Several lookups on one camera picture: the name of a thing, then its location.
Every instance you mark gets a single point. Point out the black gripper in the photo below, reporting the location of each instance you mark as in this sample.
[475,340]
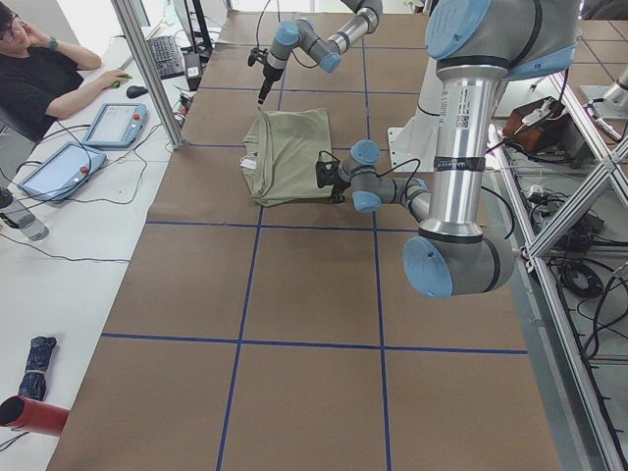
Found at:
[268,75]
[338,187]

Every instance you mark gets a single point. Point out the far teach pendant tablet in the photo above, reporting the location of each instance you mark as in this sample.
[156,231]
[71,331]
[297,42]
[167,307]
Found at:
[116,126]

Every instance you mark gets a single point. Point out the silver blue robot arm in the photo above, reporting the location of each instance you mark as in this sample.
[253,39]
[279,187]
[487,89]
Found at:
[477,46]
[301,34]

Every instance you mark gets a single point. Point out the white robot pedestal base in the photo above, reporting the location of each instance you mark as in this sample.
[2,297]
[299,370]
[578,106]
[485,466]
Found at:
[418,138]

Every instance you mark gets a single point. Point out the dark folded umbrella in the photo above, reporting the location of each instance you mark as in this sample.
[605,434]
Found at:
[33,384]

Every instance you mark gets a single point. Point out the white red shirt hang tag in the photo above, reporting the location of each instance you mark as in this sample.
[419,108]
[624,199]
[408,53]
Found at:
[248,164]

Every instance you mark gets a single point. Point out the brown box with wires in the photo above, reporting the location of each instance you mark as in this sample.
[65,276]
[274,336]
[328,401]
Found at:
[544,131]

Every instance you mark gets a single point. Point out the teach pendant tablet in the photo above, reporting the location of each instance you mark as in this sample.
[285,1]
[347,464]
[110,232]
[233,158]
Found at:
[59,176]
[116,126]

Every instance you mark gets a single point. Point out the near teach pendant tablet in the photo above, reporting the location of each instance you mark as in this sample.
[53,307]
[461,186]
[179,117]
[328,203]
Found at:
[59,176]

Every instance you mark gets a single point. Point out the olive green long-sleeve shirt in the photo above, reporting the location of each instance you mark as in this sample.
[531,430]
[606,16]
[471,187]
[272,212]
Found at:
[285,146]

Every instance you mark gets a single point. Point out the clear water bottle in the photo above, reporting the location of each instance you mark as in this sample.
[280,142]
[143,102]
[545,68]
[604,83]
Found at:
[17,216]

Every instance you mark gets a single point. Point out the black computer keyboard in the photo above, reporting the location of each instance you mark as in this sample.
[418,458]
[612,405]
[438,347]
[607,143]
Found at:
[166,56]

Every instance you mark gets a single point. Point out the aluminium frame post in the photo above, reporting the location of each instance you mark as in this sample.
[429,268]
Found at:
[141,54]

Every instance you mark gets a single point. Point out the red cylinder tube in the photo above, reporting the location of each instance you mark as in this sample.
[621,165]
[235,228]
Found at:
[26,414]

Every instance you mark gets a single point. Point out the seated person in black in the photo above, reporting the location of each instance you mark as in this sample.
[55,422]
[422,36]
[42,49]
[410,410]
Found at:
[40,77]

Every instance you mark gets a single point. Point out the black computer mouse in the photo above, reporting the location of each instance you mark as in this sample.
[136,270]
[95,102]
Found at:
[135,91]

